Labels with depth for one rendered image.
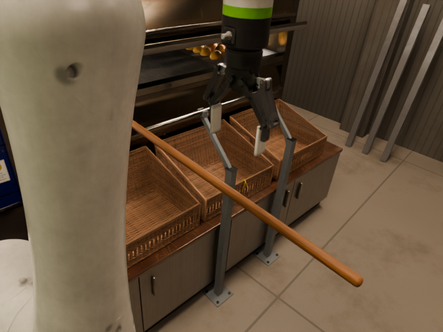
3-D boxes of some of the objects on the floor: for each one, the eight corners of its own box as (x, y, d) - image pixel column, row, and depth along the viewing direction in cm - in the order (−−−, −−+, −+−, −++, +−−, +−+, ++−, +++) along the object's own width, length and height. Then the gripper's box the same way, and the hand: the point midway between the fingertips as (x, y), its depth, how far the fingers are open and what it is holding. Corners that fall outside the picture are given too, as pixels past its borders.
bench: (-12, 341, 180) (-53, 268, 148) (275, 176, 326) (286, 122, 294) (27, 437, 148) (-15, 370, 116) (326, 206, 294) (345, 149, 262)
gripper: (187, 35, 72) (188, 128, 83) (285, 64, 58) (269, 170, 69) (213, 31, 76) (209, 119, 88) (309, 57, 62) (290, 158, 74)
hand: (236, 138), depth 78 cm, fingers open, 13 cm apart
